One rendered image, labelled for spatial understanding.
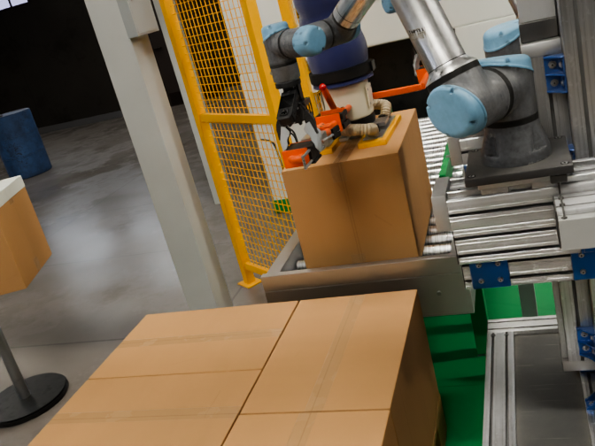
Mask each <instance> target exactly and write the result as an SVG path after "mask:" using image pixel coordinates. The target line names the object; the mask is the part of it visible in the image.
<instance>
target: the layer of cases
mask: <svg viewBox="0 0 595 446"><path fill-rule="evenodd" d="M438 397H439V392H438V387H437V379H436V376H435V371H434V366H433V362H432V357H431V354H430V349H429V341H428V337H427V333H426V328H425V324H424V319H423V316H422V311H421V303H420V298H419V295H418V290H417V289H413V290H403V291H393V292H384V293H374V294H365V295H356V296H338V297H328V298H318V299H309V300H301V301H300V302H299V301H290V302H280V303H270V304H253V305H243V306H234V307H224V308H214V309H205V310H195V311H178V312H168V313H159V314H149V315H146V316H145V317H144V318H143V319H142V321H141V322H140V323H139V324H138V325H137V326H136V327H135V328H134V329H133V331H132V332H131V333H130V334H129V335H128V336H127V337H126V338H125V339H124V341H123V342H122V343H121V344H120V345H119V346H118V347H117V348H116V349H115V350H114V352H113V353H112V354H111V355H110V356H109V357H108V358H107V359H106V360H105V361H104V362H103V363H102V364H101V365H100V366H99V367H98V368H97V370H96V371H95V372H94V373H93V374H92V375H91V376H90V377H89V379H88V380H87V381H86V382H85V383H84V384H83V385H82V386H81V387H80V388H79V390H78V391H77V392H76V393H75V394H74V395H73V396H72V397H71V398H70V399H69V401H68V402H67V403H66V404H65V405H64V406H63V407H62V408H61V409H60V411H59V412H58V413H57V414H56V415H55V416H54V417H53V418H52V419H51V421H50V422H49V423H48V424H47V425H46V426H45V427H44V428H43V429H42V431H41V432H40V433H39V434H38V435H37V436H36V437H35V438H34V440H33V441H32V442H31V443H29V444H28V446H432V444H433V438H434V431H435V424H436V416H437V404H438Z"/></svg>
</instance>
